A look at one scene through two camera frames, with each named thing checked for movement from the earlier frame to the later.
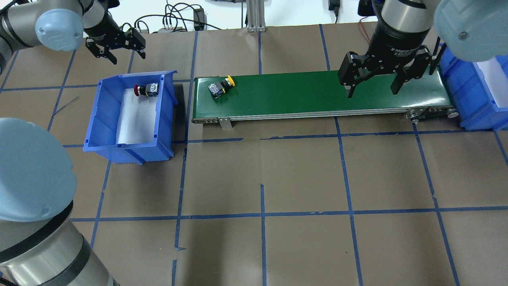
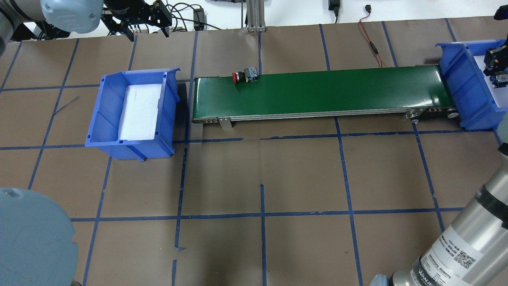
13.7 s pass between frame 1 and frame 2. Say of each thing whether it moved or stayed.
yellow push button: moved
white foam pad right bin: stayed
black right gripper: moved
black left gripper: moved
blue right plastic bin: stayed
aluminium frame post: stayed
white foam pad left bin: stayed
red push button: moved
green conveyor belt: stayed
